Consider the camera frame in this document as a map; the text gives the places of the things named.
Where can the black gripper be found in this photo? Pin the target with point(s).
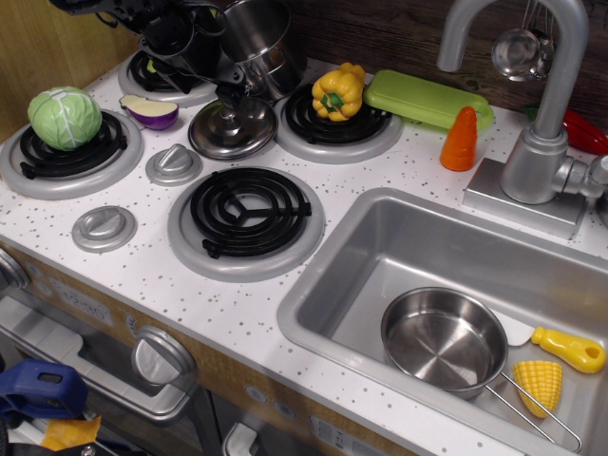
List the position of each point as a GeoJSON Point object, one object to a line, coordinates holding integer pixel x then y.
{"type": "Point", "coordinates": [185, 47]}

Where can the steel pot lid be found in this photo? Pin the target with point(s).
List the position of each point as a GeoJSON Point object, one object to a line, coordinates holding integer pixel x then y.
{"type": "Point", "coordinates": [231, 140]}

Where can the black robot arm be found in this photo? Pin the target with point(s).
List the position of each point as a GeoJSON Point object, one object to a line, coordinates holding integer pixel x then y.
{"type": "Point", "coordinates": [126, 14]}

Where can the upper silver stove knob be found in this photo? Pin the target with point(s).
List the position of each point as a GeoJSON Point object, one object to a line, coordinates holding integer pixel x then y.
{"type": "Point", "coordinates": [174, 166]}

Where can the silver stove knob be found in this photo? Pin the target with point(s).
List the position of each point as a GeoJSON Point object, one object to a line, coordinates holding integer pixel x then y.
{"type": "Point", "coordinates": [174, 166]}
{"type": "Point", "coordinates": [104, 229]}

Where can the lower silver stove knob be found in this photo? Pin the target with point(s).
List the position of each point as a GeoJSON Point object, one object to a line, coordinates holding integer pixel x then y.
{"type": "Point", "coordinates": [104, 229]}

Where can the steel cooking pot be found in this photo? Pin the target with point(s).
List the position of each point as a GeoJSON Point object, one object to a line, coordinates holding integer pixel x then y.
{"type": "Point", "coordinates": [260, 39]}

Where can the purple toy eggplant half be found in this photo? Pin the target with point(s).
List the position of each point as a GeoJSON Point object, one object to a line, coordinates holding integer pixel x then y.
{"type": "Point", "coordinates": [153, 114]}

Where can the yellow toy bell pepper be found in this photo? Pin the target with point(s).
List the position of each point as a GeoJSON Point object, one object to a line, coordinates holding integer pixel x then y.
{"type": "Point", "coordinates": [337, 95]}

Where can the back left black burner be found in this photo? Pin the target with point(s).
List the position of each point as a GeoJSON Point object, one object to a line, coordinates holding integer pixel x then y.
{"type": "Point", "coordinates": [136, 76]}

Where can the black burner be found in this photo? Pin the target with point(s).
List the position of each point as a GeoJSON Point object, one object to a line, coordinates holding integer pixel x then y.
{"type": "Point", "coordinates": [302, 133]}
{"type": "Point", "coordinates": [245, 224]}
{"type": "Point", "coordinates": [34, 169]}
{"type": "Point", "coordinates": [136, 76]}

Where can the front centre black burner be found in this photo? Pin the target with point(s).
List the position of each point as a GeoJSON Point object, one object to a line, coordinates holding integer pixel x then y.
{"type": "Point", "coordinates": [245, 224]}

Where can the back right black burner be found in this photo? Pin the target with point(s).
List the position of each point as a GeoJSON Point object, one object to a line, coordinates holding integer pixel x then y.
{"type": "Point", "coordinates": [302, 133]}

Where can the green plastic cutting board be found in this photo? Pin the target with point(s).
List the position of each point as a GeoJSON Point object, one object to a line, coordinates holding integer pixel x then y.
{"type": "Point", "coordinates": [424, 101]}

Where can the green toy cabbage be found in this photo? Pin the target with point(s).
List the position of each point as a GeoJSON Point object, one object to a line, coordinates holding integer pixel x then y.
{"type": "Point", "coordinates": [64, 117]}

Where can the grey toy sink basin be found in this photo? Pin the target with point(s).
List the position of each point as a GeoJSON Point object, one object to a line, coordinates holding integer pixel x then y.
{"type": "Point", "coordinates": [390, 243]}

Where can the front left black burner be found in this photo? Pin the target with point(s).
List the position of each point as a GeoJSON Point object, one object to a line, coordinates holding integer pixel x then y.
{"type": "Point", "coordinates": [34, 169]}

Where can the orange toy carrot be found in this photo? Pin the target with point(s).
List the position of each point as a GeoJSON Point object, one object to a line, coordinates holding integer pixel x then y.
{"type": "Point", "coordinates": [460, 147]}

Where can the silver oven front knob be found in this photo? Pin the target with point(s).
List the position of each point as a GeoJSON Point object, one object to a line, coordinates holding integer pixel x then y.
{"type": "Point", "coordinates": [159, 358]}

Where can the hanging steel ladle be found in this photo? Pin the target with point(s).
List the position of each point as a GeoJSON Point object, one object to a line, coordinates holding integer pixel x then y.
{"type": "Point", "coordinates": [526, 53]}

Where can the silver left edge knob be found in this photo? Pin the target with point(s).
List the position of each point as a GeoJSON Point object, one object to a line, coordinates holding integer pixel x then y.
{"type": "Point", "coordinates": [13, 275]}

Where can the silver toy faucet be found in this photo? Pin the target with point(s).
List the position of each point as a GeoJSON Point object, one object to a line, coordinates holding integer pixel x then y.
{"type": "Point", "coordinates": [540, 185]}

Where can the red toy chili pepper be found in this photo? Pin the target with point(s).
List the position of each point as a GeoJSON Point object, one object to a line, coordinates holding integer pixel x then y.
{"type": "Point", "coordinates": [583, 135]}

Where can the blue clamp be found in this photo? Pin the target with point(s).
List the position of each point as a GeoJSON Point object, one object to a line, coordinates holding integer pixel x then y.
{"type": "Point", "coordinates": [41, 389]}

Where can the yellow cloth piece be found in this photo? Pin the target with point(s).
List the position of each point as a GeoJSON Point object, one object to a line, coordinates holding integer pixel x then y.
{"type": "Point", "coordinates": [62, 434]}

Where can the yellow toy corn piece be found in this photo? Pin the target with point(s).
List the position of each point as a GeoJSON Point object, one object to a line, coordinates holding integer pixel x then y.
{"type": "Point", "coordinates": [541, 383]}

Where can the silver oven door handle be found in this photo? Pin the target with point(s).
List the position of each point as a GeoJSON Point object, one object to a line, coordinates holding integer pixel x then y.
{"type": "Point", "coordinates": [45, 339]}

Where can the steel saucepan with handle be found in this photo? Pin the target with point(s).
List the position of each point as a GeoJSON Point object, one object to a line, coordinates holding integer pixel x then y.
{"type": "Point", "coordinates": [453, 342]}

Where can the silver lower door handle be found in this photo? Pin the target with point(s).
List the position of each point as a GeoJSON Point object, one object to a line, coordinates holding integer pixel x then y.
{"type": "Point", "coordinates": [240, 441]}

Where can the yellow handled toy knife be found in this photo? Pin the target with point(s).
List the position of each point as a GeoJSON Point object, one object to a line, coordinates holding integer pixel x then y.
{"type": "Point", "coordinates": [580, 353]}

